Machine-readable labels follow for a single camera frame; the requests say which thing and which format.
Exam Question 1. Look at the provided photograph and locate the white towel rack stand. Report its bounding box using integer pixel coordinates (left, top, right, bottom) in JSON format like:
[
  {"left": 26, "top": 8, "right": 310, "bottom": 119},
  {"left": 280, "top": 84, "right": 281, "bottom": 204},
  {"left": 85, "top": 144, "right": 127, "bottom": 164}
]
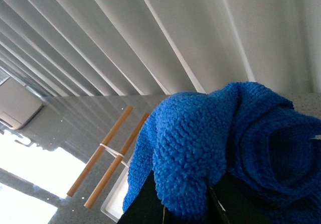
[{"left": 100, "top": 158, "right": 131, "bottom": 223}]

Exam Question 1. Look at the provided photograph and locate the white pleated curtain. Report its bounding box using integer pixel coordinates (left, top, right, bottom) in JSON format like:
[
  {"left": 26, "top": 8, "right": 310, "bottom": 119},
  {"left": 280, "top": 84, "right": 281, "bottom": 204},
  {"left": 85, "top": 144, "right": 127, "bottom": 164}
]
[{"left": 1, "top": 0, "right": 320, "bottom": 96}]

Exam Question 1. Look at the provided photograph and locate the white air conditioner unit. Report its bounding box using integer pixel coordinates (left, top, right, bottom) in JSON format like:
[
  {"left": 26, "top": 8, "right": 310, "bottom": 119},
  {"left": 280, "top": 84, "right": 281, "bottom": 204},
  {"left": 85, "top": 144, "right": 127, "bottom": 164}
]
[{"left": 1, "top": 77, "right": 43, "bottom": 130}]

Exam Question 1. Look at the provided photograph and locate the blue microfiber towel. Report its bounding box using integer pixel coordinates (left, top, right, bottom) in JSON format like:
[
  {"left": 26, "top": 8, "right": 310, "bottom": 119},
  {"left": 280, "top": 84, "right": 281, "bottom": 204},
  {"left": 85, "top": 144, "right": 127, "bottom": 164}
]
[{"left": 123, "top": 82, "right": 320, "bottom": 223}]

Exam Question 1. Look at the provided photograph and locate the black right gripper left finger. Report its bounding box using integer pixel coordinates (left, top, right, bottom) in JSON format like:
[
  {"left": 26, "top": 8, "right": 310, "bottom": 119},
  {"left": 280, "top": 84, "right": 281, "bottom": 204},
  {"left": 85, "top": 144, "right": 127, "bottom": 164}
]
[{"left": 118, "top": 172, "right": 176, "bottom": 224}]

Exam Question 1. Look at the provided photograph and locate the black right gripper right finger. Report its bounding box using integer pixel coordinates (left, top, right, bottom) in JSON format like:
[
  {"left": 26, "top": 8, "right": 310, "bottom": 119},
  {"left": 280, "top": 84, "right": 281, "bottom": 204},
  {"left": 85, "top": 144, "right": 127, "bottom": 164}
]
[{"left": 208, "top": 174, "right": 271, "bottom": 223}]

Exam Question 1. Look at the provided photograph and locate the wooden rack bar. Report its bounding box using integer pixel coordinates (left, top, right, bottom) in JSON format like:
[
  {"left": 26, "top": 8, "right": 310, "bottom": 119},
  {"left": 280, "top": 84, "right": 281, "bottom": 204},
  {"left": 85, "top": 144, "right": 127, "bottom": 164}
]
[
  {"left": 84, "top": 113, "right": 148, "bottom": 209},
  {"left": 67, "top": 105, "right": 133, "bottom": 197}
]

